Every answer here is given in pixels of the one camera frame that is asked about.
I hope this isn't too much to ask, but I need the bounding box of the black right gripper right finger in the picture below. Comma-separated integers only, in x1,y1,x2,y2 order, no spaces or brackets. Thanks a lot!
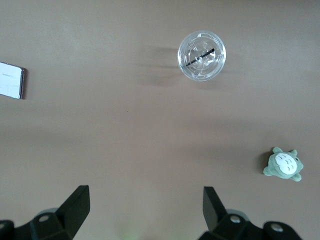
197,186,263,240

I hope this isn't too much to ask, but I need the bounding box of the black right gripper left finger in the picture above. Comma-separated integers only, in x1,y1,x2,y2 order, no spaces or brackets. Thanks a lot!
29,184,90,240

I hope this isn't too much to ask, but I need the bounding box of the smartphone with white screen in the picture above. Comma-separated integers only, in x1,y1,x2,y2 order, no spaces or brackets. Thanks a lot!
0,61,26,100

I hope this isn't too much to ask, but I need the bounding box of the green totoro plush toy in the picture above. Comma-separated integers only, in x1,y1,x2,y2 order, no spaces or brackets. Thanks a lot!
262,146,304,183

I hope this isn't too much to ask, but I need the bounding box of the black drinking straw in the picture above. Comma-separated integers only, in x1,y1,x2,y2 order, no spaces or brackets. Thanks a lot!
186,48,216,67

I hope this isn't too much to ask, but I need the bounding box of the clear plastic cup with lid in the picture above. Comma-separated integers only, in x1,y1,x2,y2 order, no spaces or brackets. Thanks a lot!
177,30,227,82

